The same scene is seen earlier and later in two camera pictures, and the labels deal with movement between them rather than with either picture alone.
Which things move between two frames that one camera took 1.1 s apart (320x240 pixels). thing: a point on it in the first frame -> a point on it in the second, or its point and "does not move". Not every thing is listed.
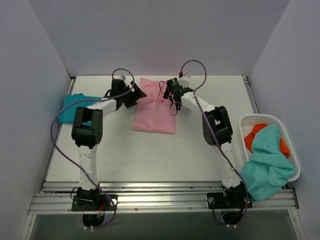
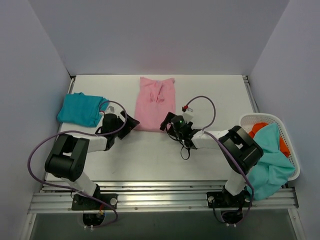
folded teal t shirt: [72, 101] does not move
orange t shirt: [248, 140] does not move
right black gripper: [176, 94] -> [169, 121]
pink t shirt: [153, 113] does not move
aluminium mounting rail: [55, 198] does not move
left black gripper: [133, 92] -> [127, 124]
